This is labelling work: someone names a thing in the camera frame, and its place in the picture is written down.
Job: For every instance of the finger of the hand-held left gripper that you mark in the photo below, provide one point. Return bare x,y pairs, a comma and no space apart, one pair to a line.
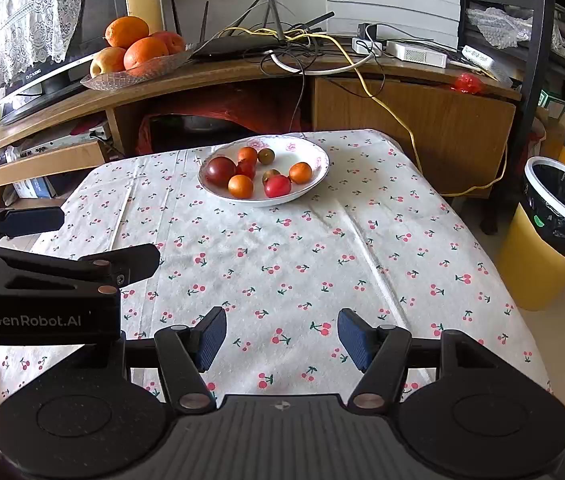
137,260
32,221

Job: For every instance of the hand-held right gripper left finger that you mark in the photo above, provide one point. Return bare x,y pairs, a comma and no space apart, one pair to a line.
211,339

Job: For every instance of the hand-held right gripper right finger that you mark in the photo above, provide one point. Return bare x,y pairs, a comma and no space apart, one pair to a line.
353,341

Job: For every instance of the small orange mandarin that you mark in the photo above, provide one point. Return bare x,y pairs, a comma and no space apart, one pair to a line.
247,154
240,186
300,172

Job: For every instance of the bright red tomato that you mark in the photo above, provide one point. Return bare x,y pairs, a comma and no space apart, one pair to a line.
277,187

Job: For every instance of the yellow-brown round fruit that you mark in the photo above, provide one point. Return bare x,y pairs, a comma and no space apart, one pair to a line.
271,175

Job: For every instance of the white floral plate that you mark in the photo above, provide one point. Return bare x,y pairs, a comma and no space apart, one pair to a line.
312,180

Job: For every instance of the silver set-top box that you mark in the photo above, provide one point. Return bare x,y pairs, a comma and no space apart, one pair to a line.
57,147

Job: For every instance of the cherry print tablecloth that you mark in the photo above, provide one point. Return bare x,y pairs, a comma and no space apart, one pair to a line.
312,260

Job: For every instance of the metal pot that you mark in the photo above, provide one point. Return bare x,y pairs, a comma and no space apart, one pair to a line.
200,123

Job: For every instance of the glass fruit bowl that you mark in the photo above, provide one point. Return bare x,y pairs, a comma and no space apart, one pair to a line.
112,80

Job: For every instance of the olive green round fruit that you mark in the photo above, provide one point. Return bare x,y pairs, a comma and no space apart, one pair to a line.
266,155

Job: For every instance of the yellow apple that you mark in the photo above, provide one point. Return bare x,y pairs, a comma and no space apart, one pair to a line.
106,62

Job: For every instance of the red plastic bag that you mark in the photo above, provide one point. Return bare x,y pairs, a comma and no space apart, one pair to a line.
242,105

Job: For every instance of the yellow trash bin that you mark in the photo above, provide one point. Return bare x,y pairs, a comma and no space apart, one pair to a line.
532,260

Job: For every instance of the white lace cover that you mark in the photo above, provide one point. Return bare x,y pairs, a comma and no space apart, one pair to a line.
17,20

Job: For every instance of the large orange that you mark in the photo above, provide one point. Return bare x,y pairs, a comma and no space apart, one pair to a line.
127,31
146,53

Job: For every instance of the red apple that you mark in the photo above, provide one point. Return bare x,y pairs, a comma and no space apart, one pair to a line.
171,41

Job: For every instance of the black television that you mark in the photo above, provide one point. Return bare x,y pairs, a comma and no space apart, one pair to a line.
102,0

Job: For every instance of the black router with antennas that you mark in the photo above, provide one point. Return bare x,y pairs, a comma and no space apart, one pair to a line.
235,46

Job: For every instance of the wooden television cabinet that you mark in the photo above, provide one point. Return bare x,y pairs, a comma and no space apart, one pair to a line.
412,110

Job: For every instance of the red packet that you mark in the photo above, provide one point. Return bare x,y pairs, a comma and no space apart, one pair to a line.
467,83

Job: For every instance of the white vented device box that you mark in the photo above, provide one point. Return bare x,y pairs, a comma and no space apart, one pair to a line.
415,54

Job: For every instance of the white power strip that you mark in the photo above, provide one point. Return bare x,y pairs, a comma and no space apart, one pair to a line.
366,46

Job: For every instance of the white perforated device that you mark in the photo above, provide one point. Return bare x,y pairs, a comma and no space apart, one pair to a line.
485,62

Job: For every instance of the black power adapter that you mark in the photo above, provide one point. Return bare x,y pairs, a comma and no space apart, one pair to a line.
365,31

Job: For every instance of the black metal shelf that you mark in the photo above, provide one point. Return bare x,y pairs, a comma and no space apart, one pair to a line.
537,60

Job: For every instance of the white ribbed panel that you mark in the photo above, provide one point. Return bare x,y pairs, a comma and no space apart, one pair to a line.
392,0

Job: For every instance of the clear bubble wrap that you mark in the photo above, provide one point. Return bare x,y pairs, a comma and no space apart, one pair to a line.
507,25

